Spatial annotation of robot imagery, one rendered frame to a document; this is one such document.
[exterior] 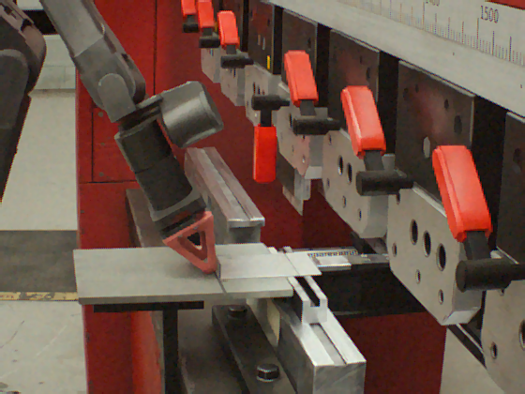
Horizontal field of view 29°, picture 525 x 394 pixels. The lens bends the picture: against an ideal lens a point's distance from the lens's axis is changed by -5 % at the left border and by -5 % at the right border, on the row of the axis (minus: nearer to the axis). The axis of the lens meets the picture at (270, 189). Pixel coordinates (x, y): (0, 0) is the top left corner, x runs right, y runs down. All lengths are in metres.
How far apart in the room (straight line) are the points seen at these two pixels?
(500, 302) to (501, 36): 0.16
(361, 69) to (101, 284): 0.52
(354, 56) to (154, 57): 1.25
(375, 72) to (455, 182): 0.27
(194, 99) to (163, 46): 0.88
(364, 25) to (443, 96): 0.20
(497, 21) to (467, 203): 0.11
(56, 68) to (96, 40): 7.15
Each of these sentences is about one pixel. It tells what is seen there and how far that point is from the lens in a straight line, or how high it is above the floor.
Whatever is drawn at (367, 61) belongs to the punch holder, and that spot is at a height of 1.33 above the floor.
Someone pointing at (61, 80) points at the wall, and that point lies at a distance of 8.43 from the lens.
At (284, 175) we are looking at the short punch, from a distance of 1.33.
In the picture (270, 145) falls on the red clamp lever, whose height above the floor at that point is 1.19.
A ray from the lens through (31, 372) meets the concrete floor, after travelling 3.38.
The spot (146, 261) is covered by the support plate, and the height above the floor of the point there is 1.00.
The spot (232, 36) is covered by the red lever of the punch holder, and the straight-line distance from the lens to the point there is 1.35.
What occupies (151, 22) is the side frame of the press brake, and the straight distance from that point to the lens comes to 2.12.
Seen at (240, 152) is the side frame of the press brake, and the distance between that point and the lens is 2.19.
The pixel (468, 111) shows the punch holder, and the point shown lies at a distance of 0.67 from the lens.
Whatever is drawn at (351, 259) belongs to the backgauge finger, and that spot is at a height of 1.01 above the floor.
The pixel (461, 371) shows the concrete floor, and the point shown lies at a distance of 3.45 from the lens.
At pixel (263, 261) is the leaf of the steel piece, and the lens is 1.36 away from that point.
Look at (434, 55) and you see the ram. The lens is 0.73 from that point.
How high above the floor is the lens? 1.45
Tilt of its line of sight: 15 degrees down
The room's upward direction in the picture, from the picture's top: 1 degrees clockwise
